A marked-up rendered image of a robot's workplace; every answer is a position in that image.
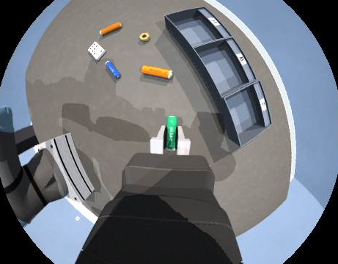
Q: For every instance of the orange aa battery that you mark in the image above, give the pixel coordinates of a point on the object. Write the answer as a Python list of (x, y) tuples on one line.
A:
[(155, 71), (110, 28)]

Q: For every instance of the white domino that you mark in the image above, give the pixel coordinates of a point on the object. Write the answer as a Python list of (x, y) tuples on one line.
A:
[(96, 50)]

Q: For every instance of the blue battery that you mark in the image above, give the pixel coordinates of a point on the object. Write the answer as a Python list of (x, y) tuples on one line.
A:
[(112, 69)]

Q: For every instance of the green aa battery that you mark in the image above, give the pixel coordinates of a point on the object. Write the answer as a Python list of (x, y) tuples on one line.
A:
[(171, 123)]

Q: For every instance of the brass hex nut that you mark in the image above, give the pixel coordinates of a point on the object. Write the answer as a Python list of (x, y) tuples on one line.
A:
[(144, 37)]

